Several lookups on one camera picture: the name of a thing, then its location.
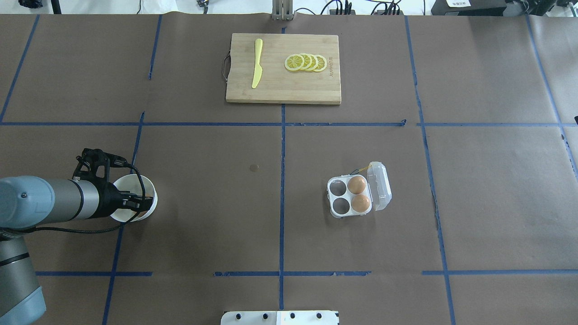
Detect clear plastic egg box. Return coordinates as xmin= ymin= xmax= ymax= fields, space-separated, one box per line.
xmin=326 ymin=161 xmax=392 ymax=218

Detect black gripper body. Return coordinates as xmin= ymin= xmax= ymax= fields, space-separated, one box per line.
xmin=97 ymin=181 xmax=136 ymax=218

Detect brown egg cell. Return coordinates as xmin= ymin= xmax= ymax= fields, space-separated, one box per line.
xmin=351 ymin=194 xmax=371 ymax=214
xmin=347 ymin=175 xmax=367 ymax=195

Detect brown egg near cell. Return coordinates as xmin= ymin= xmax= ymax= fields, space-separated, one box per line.
xmin=351 ymin=194 xmax=371 ymax=214

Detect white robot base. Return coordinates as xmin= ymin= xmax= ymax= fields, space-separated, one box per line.
xmin=220 ymin=310 xmax=340 ymax=325

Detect blue tape strip crosswise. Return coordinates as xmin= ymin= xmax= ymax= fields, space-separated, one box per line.
xmin=1 ymin=120 xmax=577 ymax=128

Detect black background cables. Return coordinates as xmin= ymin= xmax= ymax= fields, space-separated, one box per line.
xmin=296 ymin=0 xmax=427 ymax=16

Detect brown egg far cell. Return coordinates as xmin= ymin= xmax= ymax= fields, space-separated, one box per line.
xmin=347 ymin=175 xmax=367 ymax=195

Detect bamboo cutting board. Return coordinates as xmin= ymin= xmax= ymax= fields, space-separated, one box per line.
xmin=226 ymin=33 xmax=341 ymax=105

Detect yellow plastic knife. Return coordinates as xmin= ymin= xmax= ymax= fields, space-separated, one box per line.
xmin=252 ymin=38 xmax=263 ymax=89

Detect white round bowl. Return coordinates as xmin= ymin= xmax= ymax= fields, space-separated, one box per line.
xmin=110 ymin=174 xmax=158 ymax=223

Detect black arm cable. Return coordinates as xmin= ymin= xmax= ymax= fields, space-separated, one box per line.
xmin=14 ymin=162 xmax=147 ymax=235

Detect lemon slice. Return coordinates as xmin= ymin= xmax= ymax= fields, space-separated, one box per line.
xmin=299 ymin=53 xmax=314 ymax=71
xmin=313 ymin=54 xmax=327 ymax=72
xmin=284 ymin=54 xmax=305 ymax=71
xmin=305 ymin=54 xmax=318 ymax=71

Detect grey metal post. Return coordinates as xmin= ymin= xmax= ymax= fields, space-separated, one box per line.
xmin=272 ymin=0 xmax=294 ymax=21

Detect blue tape strip lengthwise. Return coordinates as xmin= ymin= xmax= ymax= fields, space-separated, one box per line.
xmin=278 ymin=27 xmax=287 ymax=311

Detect brown paper table cover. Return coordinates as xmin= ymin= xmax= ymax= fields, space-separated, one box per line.
xmin=1 ymin=13 xmax=577 ymax=325

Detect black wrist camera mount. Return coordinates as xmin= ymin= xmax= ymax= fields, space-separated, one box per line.
xmin=72 ymin=148 xmax=130 ymax=182

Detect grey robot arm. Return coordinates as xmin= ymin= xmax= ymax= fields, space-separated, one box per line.
xmin=0 ymin=176 xmax=158 ymax=325

